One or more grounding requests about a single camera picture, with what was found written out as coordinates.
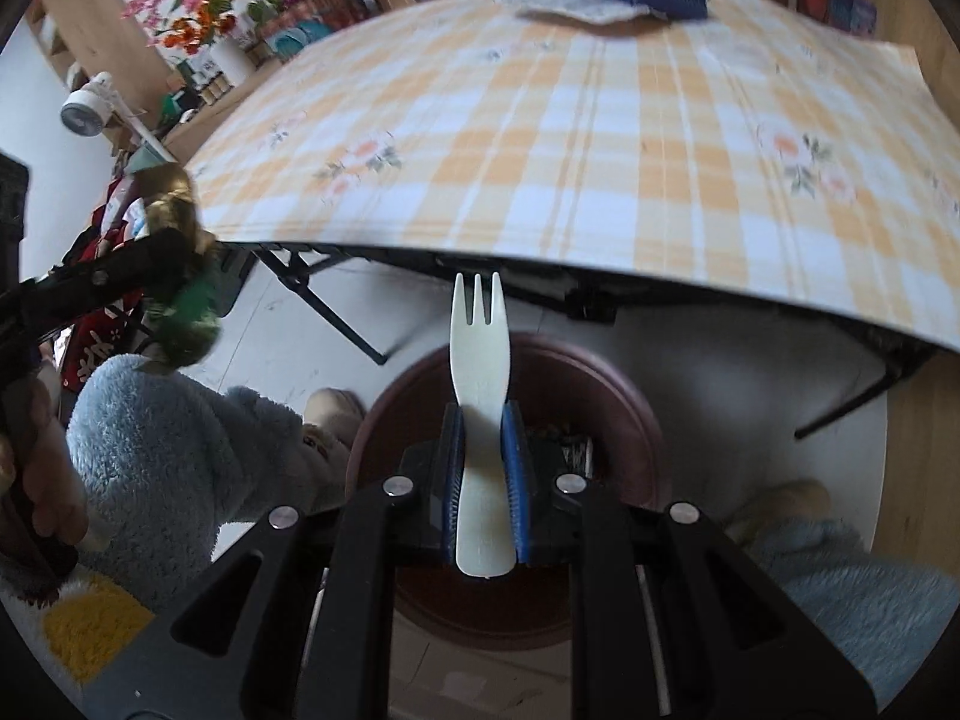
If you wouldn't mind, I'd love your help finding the beige right slipper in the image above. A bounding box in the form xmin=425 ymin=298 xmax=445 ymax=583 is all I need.
xmin=724 ymin=479 xmax=832 ymax=544

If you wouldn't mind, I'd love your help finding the person's left hand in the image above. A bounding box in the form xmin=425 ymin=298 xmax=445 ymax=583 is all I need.
xmin=2 ymin=377 xmax=89 ymax=546

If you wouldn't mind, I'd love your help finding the light blue fleece leg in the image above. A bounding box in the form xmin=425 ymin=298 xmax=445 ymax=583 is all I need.
xmin=745 ymin=517 xmax=958 ymax=707
xmin=67 ymin=355 xmax=324 ymax=613

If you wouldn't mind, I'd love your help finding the white desk fan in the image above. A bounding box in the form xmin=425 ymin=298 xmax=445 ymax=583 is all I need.
xmin=60 ymin=71 xmax=114 ymax=137

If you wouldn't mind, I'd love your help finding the grey crumpled wrapper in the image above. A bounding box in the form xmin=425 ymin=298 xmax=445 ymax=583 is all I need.
xmin=503 ymin=0 xmax=652 ymax=26

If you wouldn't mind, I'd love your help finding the maroon round trash bin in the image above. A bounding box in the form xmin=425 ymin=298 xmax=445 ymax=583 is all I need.
xmin=348 ymin=333 xmax=670 ymax=650

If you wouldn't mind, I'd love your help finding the beige slipper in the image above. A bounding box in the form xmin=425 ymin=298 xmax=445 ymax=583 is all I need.
xmin=724 ymin=479 xmax=832 ymax=544
xmin=302 ymin=388 xmax=364 ymax=511

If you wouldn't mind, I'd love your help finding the white plastic fork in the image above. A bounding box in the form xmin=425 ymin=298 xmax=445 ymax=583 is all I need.
xmin=449 ymin=275 xmax=516 ymax=578

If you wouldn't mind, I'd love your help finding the beige left slipper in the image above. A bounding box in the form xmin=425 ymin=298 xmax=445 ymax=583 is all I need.
xmin=302 ymin=388 xmax=364 ymax=511

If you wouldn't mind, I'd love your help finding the green gold wrapper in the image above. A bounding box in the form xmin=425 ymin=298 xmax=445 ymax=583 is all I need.
xmin=133 ymin=163 xmax=220 ymax=369

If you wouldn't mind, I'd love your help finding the light blue fleece right leg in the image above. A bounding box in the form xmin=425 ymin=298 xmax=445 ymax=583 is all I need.
xmin=745 ymin=517 xmax=958 ymax=707

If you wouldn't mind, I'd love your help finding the light blue fleece left leg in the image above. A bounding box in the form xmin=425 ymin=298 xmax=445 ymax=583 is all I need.
xmin=67 ymin=355 xmax=324 ymax=613

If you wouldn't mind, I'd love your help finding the black folding table frame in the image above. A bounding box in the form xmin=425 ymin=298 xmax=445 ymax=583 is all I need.
xmin=245 ymin=241 xmax=939 ymax=442

